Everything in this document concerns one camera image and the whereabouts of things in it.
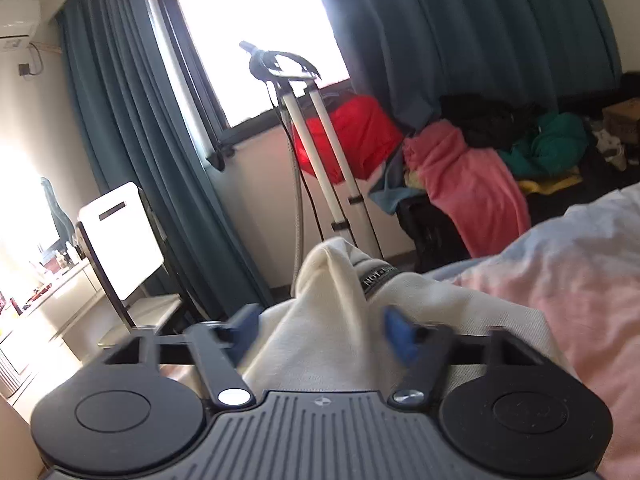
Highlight cream white sweatpants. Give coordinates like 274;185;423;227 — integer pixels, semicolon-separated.
239;237;573;396

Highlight white and black chair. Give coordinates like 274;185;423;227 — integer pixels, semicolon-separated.
76;182;206;348

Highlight pink towel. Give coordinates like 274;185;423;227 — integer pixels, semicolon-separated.
402;119;532;258

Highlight pastel tie-dye bed sheet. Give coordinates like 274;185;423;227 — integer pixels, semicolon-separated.
430;184;640;479

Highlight white dressing table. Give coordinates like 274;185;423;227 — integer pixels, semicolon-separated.
1;259;104;402

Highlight red cloth pile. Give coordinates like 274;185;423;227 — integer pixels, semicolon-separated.
304;96;404;184

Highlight black garment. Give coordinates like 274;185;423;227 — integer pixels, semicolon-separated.
439;93;547;151

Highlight green garment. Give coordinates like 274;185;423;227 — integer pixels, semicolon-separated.
498;113;590;180

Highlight left teal curtain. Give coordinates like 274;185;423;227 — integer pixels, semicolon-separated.
56;0;272;318

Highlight teal curtain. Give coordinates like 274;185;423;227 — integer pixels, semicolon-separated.
56;0;272;318
322;0;622;129

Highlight brown cardboard box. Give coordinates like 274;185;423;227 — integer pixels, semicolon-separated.
602;98;640;145

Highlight right teal curtain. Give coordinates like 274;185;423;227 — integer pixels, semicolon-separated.
322;0;622;129

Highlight white air conditioner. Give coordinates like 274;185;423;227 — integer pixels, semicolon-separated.
0;0;41;52

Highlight wavy frame mirror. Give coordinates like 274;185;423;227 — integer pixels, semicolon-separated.
40;177;76;246

